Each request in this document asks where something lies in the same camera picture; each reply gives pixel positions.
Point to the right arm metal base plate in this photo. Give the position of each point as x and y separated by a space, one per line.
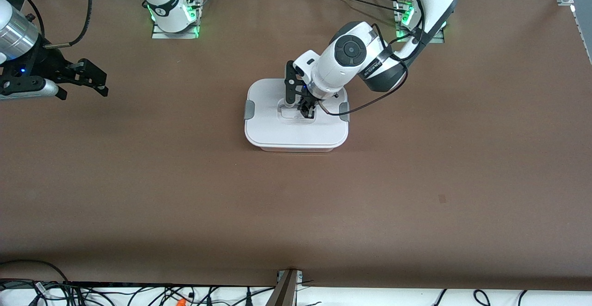
173 34

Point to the white box lid grey clips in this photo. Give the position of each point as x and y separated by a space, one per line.
277 130

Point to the brown post with metal bracket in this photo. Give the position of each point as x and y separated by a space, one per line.
284 292

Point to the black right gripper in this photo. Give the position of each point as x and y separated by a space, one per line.
47 62

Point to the pink plastic box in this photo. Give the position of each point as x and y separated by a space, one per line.
296 149

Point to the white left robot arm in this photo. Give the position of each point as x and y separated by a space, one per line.
351 52

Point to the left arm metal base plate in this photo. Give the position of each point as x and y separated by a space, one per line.
437 39

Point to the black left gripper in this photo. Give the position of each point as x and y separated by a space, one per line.
308 101

